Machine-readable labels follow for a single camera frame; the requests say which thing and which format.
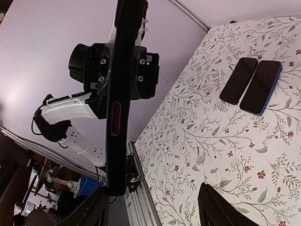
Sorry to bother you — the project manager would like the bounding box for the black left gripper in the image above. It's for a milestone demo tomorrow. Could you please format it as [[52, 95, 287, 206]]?
[[82, 42, 160, 99]]

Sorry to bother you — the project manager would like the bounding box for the front aluminium rail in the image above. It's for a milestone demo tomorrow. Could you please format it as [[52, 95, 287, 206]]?
[[124, 141, 162, 226]]

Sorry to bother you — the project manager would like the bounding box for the left aluminium frame post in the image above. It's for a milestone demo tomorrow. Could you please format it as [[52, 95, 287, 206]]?
[[168, 0, 210, 32]]

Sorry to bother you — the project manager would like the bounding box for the left arm base with board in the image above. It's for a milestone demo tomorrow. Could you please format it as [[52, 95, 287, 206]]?
[[127, 153, 141, 193]]

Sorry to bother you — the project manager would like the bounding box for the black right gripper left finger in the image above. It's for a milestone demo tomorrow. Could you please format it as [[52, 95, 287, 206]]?
[[57, 187, 109, 226]]

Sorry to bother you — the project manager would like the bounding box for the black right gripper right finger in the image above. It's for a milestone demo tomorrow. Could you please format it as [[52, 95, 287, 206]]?
[[198, 182, 257, 226]]

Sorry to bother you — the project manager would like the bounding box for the black phone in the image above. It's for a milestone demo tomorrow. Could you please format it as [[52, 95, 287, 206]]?
[[239, 61, 282, 116], [219, 57, 258, 105]]

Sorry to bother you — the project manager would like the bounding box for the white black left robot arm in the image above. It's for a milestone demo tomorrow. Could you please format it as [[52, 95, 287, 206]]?
[[33, 43, 159, 167]]

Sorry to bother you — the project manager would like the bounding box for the black phone case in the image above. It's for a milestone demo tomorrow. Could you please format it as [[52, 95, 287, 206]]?
[[106, 0, 146, 197]]

